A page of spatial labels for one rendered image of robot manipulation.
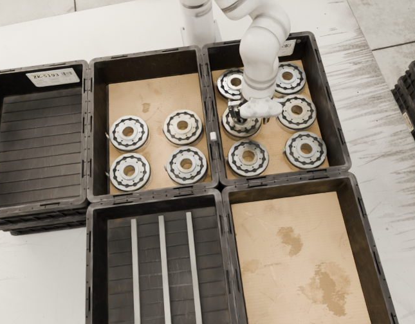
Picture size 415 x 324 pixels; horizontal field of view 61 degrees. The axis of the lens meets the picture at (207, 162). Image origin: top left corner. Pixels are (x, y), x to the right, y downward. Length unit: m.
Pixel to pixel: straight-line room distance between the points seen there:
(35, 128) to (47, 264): 0.38
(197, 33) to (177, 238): 0.61
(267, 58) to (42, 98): 0.70
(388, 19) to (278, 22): 1.86
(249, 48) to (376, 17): 1.88
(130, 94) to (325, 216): 0.62
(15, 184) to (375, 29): 2.06
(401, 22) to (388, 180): 1.52
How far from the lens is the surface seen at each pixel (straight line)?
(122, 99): 1.04
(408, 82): 1.86
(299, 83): 1.01
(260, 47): 0.64
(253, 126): 0.93
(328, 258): 0.89
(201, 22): 1.10
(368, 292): 0.88
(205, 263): 0.86
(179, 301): 0.86
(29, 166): 1.05
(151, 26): 1.37
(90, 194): 0.84
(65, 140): 1.04
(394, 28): 2.47
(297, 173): 0.81
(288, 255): 0.87
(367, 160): 1.13
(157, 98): 1.02
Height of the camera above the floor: 1.68
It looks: 68 degrees down
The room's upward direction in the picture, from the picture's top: 8 degrees counter-clockwise
